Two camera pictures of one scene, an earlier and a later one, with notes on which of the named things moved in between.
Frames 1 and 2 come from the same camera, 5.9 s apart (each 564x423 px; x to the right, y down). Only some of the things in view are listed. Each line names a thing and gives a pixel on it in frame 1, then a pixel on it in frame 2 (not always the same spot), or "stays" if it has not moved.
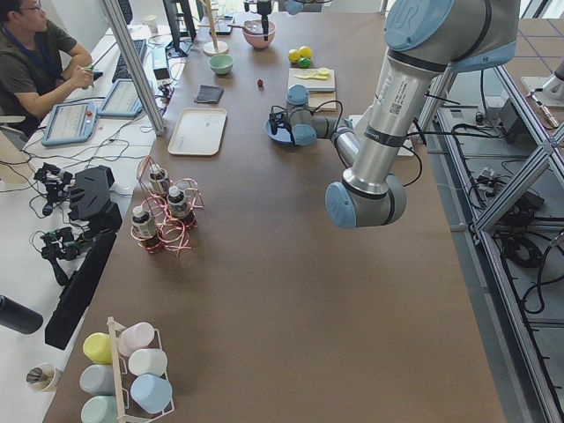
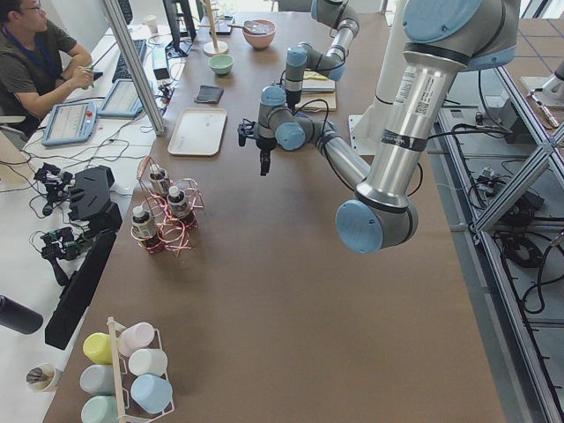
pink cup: x=134 y=337 stays
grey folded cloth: x=209 y=94 stays
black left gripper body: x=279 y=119 -> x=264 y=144
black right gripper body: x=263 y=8 -> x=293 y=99
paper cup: x=44 y=377 stays
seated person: x=38 y=63 stays
